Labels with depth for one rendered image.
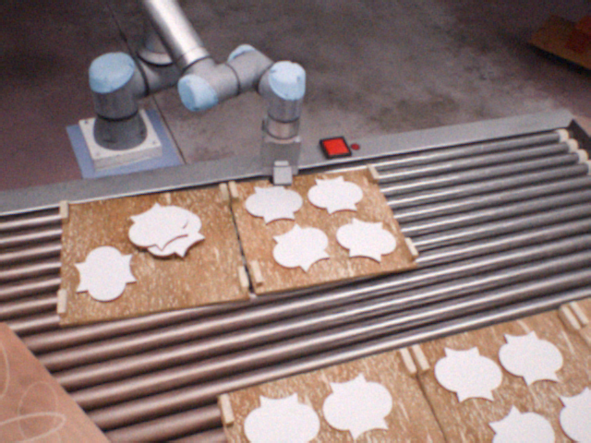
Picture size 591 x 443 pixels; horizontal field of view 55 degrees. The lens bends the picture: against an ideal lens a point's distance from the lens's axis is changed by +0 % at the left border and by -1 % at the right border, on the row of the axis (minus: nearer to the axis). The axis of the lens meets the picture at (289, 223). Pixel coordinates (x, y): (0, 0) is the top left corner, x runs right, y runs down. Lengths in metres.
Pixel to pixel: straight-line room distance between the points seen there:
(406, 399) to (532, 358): 0.31
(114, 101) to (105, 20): 2.50
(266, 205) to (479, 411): 0.69
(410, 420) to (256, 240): 0.55
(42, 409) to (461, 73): 3.34
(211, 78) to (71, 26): 2.89
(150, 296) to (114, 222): 0.24
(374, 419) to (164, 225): 0.65
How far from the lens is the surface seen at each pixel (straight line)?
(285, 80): 1.18
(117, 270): 1.34
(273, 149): 1.29
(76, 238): 1.44
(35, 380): 1.14
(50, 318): 1.34
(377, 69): 3.76
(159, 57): 1.60
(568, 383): 1.40
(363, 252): 1.40
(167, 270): 1.34
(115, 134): 1.64
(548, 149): 1.95
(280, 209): 1.45
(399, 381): 1.25
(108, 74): 1.57
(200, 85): 1.18
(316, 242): 1.39
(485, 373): 1.31
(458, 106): 3.63
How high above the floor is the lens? 2.02
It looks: 49 degrees down
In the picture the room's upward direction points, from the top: 8 degrees clockwise
